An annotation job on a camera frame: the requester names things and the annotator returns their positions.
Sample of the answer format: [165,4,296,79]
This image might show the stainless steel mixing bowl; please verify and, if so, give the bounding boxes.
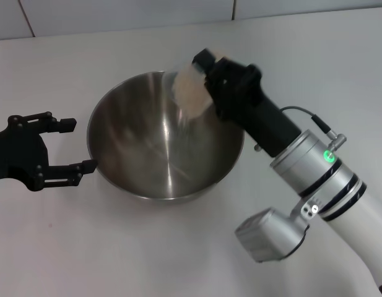
[86,71,246,205]

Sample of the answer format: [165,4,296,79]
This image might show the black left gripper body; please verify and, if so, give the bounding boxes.
[0,116,51,192]

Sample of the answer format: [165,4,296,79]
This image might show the clear plastic cup of rice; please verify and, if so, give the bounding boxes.
[170,55,215,120]

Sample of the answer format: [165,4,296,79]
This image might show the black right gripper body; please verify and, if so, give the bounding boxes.
[205,59,303,158]

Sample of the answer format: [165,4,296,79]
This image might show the right gripper cable with plug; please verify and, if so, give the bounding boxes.
[280,106,347,153]

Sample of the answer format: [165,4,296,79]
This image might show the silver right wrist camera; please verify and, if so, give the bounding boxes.
[234,207,311,264]

